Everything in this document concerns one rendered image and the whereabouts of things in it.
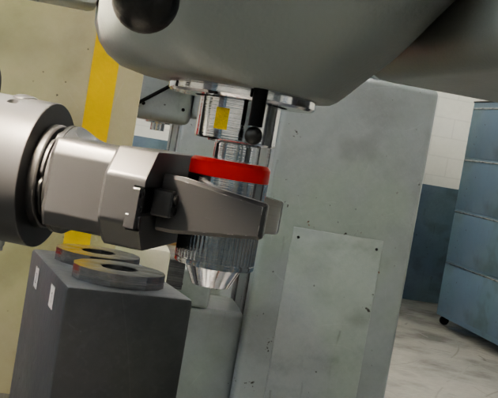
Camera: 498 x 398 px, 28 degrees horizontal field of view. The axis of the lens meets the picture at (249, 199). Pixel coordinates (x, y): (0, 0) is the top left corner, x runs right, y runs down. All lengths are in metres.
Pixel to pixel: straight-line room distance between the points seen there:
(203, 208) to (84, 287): 0.38
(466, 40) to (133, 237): 0.21
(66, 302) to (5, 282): 1.42
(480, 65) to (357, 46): 0.07
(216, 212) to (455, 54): 0.16
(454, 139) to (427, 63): 9.80
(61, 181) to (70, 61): 1.74
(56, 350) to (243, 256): 0.38
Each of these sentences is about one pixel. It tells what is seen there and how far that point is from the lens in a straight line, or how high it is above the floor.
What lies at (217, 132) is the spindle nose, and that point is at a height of 1.28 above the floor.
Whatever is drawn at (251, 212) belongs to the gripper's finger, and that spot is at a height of 1.24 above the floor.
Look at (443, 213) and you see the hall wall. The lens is 10.39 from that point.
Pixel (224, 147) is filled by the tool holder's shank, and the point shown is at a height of 1.28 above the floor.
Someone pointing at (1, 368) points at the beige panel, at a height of 0.69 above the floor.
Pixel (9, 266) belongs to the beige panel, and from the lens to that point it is 2.32.
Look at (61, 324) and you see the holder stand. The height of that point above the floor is 1.09.
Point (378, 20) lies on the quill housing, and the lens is 0.52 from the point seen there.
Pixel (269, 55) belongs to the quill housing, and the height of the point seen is 1.33.
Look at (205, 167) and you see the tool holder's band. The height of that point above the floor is 1.26.
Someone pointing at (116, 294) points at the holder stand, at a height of 1.13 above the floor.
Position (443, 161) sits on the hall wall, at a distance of 10.37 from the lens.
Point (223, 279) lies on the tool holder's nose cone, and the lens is 0.57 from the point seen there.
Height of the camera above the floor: 1.28
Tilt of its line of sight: 3 degrees down
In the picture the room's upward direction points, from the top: 10 degrees clockwise
